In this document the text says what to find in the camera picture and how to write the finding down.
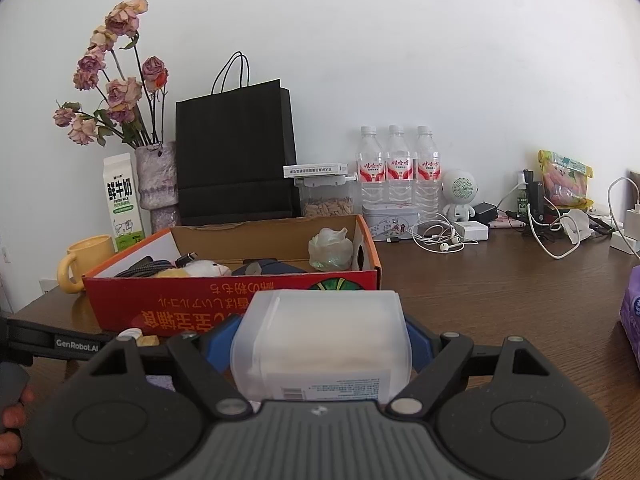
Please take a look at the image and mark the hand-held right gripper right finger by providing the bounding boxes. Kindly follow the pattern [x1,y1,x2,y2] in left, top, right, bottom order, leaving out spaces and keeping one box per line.
[386,312,553,417]

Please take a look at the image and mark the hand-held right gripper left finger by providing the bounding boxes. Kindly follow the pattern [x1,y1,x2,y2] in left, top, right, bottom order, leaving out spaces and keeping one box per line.
[87,317,251,418]

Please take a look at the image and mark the orange cardboard box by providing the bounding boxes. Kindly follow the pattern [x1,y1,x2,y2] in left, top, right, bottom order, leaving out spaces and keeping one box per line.
[81,214,382,333]

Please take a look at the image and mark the white and yellow plush toy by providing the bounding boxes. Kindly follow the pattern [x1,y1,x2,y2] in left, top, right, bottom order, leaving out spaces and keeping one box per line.
[150,259,233,278]

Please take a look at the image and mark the translucent white plastic jar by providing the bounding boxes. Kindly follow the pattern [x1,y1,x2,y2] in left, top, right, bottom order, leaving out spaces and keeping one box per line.
[230,289,413,403]

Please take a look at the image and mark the black braided cable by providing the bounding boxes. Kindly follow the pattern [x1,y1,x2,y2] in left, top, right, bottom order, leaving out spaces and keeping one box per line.
[114,252,198,278]

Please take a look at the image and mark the iridescent plastic bag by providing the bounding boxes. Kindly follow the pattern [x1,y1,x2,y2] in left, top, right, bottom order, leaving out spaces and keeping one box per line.
[307,227,353,272]

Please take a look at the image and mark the person's left hand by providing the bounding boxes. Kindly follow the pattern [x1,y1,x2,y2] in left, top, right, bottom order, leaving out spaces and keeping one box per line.
[0,387,37,472]

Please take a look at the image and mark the yellow mug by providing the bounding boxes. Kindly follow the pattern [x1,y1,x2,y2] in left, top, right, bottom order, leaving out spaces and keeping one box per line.
[56,234,117,293]

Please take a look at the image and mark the white printed tin box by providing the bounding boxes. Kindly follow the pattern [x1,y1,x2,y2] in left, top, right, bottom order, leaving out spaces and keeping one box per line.
[361,204,420,242]

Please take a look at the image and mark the white charger block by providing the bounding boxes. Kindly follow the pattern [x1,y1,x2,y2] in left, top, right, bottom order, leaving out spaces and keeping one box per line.
[461,220,490,242]

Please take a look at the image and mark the pink patterned pouch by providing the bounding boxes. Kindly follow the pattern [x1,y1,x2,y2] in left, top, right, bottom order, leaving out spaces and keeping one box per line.
[487,212,526,228]

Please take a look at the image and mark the white robot speaker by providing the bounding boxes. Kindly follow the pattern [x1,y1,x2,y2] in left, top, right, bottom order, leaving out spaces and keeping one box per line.
[440,169,482,222]

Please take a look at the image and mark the white green milk carton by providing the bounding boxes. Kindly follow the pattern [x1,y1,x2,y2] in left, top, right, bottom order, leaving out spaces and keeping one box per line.
[102,154,146,253]

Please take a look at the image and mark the clear seed container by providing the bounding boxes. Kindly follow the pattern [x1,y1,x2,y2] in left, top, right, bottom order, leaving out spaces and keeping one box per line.
[295,174,358,218]

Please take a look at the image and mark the clear water bottle red label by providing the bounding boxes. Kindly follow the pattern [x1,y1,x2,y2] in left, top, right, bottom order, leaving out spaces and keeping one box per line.
[414,126,443,211]
[385,125,415,206]
[356,126,387,208]

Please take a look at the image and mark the purple textured vase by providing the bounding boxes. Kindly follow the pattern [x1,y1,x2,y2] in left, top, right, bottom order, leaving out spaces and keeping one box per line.
[135,141,181,231]

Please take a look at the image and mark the black upright device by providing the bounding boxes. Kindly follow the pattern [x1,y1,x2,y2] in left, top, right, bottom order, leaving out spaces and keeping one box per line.
[529,182,547,223]

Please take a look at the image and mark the black paper bag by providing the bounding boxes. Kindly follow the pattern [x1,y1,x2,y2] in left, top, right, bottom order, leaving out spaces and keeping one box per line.
[175,51,297,227]

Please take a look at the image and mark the flat white box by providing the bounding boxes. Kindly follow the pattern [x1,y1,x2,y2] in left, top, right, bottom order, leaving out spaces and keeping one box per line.
[283,162,348,179]

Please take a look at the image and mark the purple tissue pack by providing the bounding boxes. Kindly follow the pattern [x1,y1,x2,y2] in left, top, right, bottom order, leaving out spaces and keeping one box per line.
[619,265,640,356]

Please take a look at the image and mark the yellow snack packet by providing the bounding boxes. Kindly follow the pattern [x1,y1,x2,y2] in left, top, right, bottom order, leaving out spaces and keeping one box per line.
[537,150,595,211]

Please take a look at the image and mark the white power strip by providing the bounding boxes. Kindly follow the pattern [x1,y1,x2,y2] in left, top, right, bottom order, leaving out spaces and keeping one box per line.
[610,205,640,256]

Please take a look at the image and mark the dried pink roses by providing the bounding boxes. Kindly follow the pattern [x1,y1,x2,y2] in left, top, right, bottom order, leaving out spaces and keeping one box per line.
[53,0,168,150]

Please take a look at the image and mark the white wired earphones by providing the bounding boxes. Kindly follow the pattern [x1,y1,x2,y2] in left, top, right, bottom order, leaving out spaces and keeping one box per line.
[409,212,481,253]

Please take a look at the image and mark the white cable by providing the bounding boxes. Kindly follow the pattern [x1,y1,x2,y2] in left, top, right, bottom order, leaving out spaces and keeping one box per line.
[530,176,633,260]

